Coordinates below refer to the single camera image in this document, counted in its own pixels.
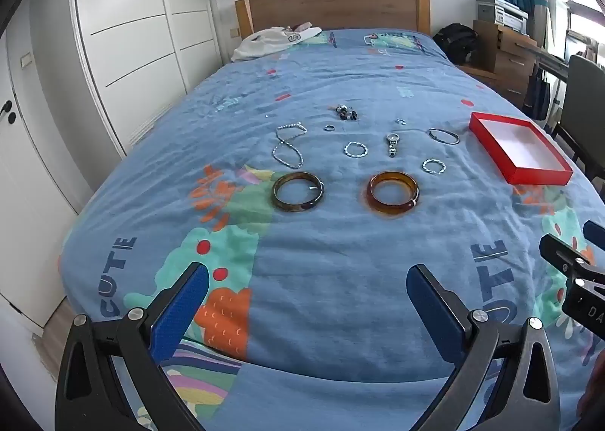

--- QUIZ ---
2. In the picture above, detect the black hanging bag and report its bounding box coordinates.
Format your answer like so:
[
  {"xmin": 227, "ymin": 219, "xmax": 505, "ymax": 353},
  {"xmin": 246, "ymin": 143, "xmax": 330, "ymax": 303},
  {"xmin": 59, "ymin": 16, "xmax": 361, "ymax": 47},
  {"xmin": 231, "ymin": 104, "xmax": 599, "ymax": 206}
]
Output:
[{"xmin": 524, "ymin": 67, "xmax": 551, "ymax": 120}]

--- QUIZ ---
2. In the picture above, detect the white wardrobe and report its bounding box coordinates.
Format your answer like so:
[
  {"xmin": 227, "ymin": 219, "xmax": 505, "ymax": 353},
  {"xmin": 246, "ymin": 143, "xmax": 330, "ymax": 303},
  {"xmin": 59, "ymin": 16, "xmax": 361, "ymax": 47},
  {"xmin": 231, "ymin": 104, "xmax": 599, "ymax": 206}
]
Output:
[{"xmin": 71, "ymin": 0, "xmax": 223, "ymax": 158}]

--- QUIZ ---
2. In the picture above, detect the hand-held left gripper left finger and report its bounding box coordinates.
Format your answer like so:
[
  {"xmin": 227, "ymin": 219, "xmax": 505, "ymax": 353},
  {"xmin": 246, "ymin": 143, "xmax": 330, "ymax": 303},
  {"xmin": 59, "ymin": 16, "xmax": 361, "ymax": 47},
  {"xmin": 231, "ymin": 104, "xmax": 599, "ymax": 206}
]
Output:
[{"xmin": 56, "ymin": 262, "xmax": 211, "ymax": 431}]

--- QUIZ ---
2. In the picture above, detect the thin silver bangle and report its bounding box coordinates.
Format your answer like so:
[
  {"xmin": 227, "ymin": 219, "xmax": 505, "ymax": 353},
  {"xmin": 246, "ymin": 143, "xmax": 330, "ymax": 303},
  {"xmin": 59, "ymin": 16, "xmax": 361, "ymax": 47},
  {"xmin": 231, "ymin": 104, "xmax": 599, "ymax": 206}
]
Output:
[{"xmin": 428, "ymin": 127, "xmax": 461, "ymax": 145}]

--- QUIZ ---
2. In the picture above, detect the red shallow box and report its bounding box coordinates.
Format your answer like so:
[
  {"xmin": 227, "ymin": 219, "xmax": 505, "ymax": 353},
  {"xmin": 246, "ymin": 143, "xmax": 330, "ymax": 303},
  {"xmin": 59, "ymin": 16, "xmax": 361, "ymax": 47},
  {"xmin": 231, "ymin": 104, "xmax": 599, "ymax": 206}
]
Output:
[{"xmin": 469, "ymin": 112, "xmax": 574, "ymax": 186}]

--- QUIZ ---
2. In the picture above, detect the blue printed blanket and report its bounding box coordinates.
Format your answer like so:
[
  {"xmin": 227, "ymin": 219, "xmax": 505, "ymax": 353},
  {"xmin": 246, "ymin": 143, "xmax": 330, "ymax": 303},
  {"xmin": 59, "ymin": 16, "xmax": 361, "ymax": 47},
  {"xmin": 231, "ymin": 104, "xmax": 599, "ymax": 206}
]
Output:
[{"xmin": 57, "ymin": 29, "xmax": 605, "ymax": 431}]

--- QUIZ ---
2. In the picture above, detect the grey desk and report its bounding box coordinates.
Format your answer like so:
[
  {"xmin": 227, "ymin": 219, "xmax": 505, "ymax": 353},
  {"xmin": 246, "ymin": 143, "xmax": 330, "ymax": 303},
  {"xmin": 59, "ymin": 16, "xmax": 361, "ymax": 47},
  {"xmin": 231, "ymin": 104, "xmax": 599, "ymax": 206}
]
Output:
[{"xmin": 524, "ymin": 39, "xmax": 575, "ymax": 79}]

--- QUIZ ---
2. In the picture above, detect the silver chain necklace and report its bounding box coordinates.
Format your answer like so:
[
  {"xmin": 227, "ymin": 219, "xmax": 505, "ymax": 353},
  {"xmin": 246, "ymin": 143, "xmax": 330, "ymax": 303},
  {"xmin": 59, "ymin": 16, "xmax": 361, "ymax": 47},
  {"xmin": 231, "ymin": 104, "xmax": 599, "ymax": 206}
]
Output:
[{"xmin": 271, "ymin": 123, "xmax": 308, "ymax": 170}]

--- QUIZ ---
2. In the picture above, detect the white garment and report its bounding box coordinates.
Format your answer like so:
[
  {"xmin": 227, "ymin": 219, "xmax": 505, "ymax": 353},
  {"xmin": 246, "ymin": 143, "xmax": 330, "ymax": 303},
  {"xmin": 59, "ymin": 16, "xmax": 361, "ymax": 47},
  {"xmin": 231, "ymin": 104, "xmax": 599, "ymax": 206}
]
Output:
[{"xmin": 231, "ymin": 23, "xmax": 323, "ymax": 63}]

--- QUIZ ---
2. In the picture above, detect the white door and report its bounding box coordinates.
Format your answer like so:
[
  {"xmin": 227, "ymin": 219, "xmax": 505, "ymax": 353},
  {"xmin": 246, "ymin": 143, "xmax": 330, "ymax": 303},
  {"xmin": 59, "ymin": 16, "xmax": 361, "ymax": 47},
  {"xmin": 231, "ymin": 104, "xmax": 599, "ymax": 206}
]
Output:
[{"xmin": 0, "ymin": 0, "xmax": 95, "ymax": 328}]

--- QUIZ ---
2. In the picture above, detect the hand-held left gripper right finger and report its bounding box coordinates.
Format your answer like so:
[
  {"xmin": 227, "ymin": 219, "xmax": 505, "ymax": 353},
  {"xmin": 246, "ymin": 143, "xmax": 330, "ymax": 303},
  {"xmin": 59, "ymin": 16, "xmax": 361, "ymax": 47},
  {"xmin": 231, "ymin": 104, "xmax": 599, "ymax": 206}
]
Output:
[{"xmin": 405, "ymin": 263, "xmax": 562, "ymax": 431}]

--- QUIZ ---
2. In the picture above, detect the amber bangle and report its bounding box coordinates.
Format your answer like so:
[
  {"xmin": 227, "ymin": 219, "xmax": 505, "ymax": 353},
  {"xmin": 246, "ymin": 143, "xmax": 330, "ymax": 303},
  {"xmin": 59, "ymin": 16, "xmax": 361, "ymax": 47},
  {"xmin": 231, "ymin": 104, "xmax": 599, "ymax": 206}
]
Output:
[{"xmin": 366, "ymin": 170, "xmax": 420, "ymax": 216}]

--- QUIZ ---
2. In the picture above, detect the black backpack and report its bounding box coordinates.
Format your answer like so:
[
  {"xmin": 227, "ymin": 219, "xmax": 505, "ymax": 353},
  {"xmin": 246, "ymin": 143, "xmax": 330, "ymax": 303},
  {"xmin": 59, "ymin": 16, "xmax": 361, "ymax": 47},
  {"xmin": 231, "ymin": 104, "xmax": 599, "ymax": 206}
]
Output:
[{"xmin": 432, "ymin": 23, "xmax": 479, "ymax": 65}]

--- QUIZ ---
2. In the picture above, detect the window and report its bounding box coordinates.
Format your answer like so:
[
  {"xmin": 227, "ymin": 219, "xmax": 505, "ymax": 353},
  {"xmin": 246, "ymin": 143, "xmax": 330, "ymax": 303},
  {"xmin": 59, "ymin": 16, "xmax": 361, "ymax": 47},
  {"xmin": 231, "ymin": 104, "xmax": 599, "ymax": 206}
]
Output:
[{"xmin": 539, "ymin": 0, "xmax": 605, "ymax": 63}]

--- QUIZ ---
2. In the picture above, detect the dark grey chair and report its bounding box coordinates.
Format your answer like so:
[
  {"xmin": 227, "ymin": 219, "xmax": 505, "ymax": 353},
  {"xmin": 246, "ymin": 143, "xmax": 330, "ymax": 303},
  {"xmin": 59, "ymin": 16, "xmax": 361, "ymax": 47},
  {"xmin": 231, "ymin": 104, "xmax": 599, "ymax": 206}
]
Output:
[{"xmin": 551, "ymin": 54, "xmax": 605, "ymax": 177}]

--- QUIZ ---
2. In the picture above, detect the dark brown bangle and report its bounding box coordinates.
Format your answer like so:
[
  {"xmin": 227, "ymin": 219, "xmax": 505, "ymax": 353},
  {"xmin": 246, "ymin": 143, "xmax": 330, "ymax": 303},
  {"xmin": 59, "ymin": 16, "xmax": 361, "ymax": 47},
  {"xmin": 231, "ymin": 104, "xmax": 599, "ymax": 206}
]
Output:
[{"xmin": 271, "ymin": 171, "xmax": 325, "ymax": 213}]

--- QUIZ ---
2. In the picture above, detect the white printer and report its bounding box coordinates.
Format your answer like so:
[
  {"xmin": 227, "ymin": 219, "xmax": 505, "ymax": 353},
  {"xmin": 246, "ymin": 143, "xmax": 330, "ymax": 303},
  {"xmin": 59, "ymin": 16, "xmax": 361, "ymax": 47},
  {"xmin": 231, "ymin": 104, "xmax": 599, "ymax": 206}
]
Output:
[{"xmin": 476, "ymin": 0, "xmax": 529, "ymax": 30}]

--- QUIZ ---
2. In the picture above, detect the wooden drawer cabinet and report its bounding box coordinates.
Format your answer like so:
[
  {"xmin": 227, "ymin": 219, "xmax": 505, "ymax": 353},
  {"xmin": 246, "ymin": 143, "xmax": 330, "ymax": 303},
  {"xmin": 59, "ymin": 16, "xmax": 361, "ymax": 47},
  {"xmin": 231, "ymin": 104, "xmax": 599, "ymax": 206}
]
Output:
[{"xmin": 456, "ymin": 20, "xmax": 540, "ymax": 108}]

